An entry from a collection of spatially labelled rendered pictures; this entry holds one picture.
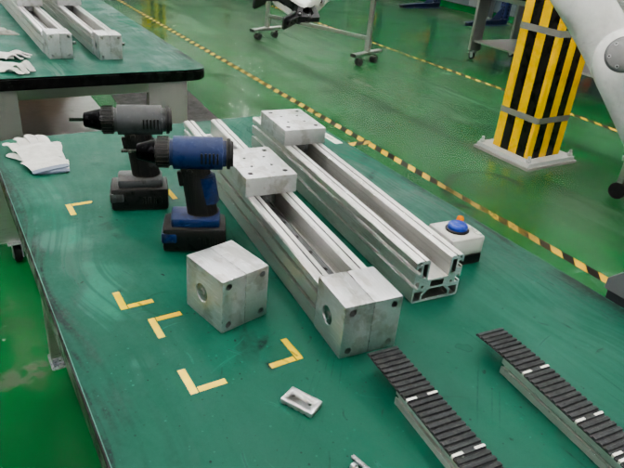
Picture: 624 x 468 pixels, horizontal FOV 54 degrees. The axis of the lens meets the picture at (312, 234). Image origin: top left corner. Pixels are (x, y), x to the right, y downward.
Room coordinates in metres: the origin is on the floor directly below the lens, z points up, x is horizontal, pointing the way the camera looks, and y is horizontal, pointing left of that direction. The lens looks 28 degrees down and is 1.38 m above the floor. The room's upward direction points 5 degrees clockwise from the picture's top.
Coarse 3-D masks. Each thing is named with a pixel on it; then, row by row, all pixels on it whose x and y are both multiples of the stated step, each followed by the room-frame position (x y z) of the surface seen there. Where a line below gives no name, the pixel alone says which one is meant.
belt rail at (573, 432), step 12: (504, 360) 0.73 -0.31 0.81; (504, 372) 0.72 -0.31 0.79; (516, 372) 0.71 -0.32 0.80; (516, 384) 0.70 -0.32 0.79; (528, 384) 0.68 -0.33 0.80; (528, 396) 0.68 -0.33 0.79; (540, 396) 0.66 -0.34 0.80; (540, 408) 0.66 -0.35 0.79; (552, 408) 0.64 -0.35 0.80; (552, 420) 0.64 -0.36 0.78; (564, 420) 0.62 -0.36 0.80; (564, 432) 0.62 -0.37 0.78; (576, 432) 0.60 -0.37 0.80; (576, 444) 0.60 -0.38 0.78; (588, 444) 0.59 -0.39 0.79; (588, 456) 0.58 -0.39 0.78; (600, 456) 0.57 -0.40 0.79
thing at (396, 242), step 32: (256, 128) 1.58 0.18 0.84; (288, 160) 1.38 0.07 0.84; (320, 160) 1.39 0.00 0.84; (320, 192) 1.22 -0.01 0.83; (352, 192) 1.25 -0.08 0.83; (384, 192) 1.18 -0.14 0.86; (352, 224) 1.09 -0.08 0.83; (384, 224) 1.03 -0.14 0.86; (416, 224) 1.04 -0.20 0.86; (384, 256) 0.98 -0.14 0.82; (416, 256) 0.92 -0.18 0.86; (448, 256) 0.94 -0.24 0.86; (416, 288) 0.90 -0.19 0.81; (448, 288) 0.93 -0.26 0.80
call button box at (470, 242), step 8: (432, 224) 1.10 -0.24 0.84; (440, 224) 1.10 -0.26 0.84; (440, 232) 1.07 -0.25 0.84; (448, 232) 1.07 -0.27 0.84; (456, 232) 1.07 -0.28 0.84; (464, 232) 1.07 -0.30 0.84; (472, 232) 1.08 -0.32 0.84; (448, 240) 1.04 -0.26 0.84; (456, 240) 1.04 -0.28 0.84; (464, 240) 1.05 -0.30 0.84; (472, 240) 1.05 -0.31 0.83; (480, 240) 1.06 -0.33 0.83; (456, 248) 1.04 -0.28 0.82; (464, 248) 1.05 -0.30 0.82; (472, 248) 1.06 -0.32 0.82; (480, 248) 1.07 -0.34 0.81; (464, 256) 1.05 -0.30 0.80; (472, 256) 1.06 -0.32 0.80; (464, 264) 1.05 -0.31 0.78
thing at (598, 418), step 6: (588, 414) 0.62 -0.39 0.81; (594, 414) 0.62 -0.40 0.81; (600, 414) 0.62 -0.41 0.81; (576, 420) 0.61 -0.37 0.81; (582, 420) 0.61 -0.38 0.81; (588, 420) 0.61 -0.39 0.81; (594, 420) 0.61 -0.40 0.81; (600, 420) 0.61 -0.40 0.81; (606, 420) 0.62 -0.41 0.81; (582, 426) 0.60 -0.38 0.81; (588, 426) 0.60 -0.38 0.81; (594, 426) 0.60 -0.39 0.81
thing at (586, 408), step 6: (582, 402) 0.65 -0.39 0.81; (588, 402) 0.65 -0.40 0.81; (570, 408) 0.63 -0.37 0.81; (576, 408) 0.63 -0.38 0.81; (582, 408) 0.64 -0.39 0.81; (588, 408) 0.63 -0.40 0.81; (594, 408) 0.64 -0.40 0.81; (570, 414) 0.62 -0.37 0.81; (576, 414) 0.62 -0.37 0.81; (582, 414) 0.62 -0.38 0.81
